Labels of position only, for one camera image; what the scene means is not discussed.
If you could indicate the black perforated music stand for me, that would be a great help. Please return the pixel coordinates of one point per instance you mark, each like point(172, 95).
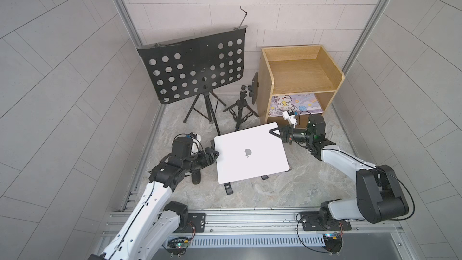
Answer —
point(195, 66)

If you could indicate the circuit board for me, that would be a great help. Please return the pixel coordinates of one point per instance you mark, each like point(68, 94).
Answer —
point(333, 243)
point(178, 245)

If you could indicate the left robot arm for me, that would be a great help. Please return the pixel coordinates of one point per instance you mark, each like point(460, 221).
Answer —
point(156, 217)

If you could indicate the wooden two-tier shelf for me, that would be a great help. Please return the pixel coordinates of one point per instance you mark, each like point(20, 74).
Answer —
point(296, 70)

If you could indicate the cartoon cat picture book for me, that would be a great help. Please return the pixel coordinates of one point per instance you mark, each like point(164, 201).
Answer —
point(294, 103)

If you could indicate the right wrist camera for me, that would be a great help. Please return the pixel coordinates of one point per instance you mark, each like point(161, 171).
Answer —
point(291, 118)

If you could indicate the black phone tripod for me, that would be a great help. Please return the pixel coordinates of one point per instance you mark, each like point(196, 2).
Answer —
point(240, 110)

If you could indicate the silver laptop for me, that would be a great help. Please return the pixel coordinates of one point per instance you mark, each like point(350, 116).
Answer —
point(249, 153)

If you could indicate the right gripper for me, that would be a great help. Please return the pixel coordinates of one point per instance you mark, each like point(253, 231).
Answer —
point(287, 135)

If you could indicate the black folding laptop stand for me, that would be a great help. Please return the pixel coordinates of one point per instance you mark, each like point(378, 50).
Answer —
point(229, 190)

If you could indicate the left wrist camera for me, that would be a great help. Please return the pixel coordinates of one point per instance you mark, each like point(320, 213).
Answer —
point(195, 143)

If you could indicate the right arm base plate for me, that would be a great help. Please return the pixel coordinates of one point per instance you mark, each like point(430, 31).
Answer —
point(314, 221)

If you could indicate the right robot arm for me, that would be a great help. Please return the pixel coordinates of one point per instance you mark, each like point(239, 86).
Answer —
point(380, 195)

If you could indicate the left circuit board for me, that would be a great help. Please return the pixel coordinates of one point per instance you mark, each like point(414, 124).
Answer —
point(178, 245)

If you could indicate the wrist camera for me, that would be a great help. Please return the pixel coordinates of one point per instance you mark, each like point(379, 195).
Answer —
point(195, 143)
point(291, 118)

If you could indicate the black microphone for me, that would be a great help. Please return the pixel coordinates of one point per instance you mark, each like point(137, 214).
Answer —
point(196, 177)

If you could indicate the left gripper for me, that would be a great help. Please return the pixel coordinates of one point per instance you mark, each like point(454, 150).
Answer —
point(208, 155)

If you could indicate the right circuit board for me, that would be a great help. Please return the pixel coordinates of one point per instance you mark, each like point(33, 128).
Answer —
point(333, 243)

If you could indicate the aluminium mounting rail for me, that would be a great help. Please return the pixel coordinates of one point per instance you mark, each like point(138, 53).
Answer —
point(280, 221)

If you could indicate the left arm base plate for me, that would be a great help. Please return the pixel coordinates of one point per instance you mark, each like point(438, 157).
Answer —
point(194, 221)

